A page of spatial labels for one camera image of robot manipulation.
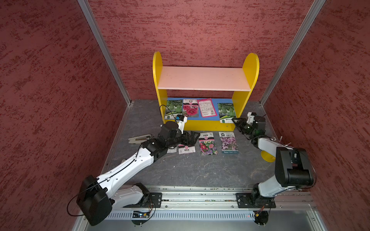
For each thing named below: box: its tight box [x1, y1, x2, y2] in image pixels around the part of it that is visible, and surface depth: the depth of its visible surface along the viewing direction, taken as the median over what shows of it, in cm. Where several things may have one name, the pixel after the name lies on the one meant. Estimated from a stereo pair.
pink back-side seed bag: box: [197, 98, 218, 118], surface depth 99 cm
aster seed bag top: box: [178, 143, 196, 155], surface depth 95 cm
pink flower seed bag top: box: [198, 131, 219, 156], surface depth 97 cm
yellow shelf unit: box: [152, 51, 260, 132], surface depth 80 cm
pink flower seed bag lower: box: [182, 99, 199, 118], surface depth 99 cm
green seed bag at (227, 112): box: [217, 102, 237, 124], surface depth 97 cm
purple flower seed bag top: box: [218, 131, 239, 154], surface depth 97 cm
